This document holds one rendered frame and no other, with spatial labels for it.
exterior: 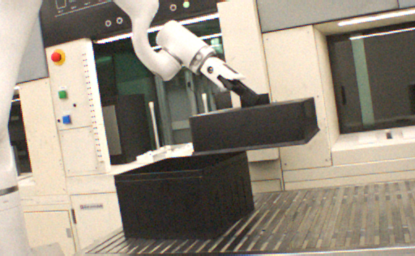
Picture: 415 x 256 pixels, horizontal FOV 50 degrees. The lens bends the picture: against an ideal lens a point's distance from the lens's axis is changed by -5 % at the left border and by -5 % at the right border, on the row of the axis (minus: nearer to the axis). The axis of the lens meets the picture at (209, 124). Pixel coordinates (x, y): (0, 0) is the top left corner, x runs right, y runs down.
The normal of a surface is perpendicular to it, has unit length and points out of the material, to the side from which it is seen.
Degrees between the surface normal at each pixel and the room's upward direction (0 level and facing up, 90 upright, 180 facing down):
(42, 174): 90
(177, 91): 90
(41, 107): 90
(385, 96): 90
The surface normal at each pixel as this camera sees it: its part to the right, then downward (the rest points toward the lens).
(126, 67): -0.34, 0.10
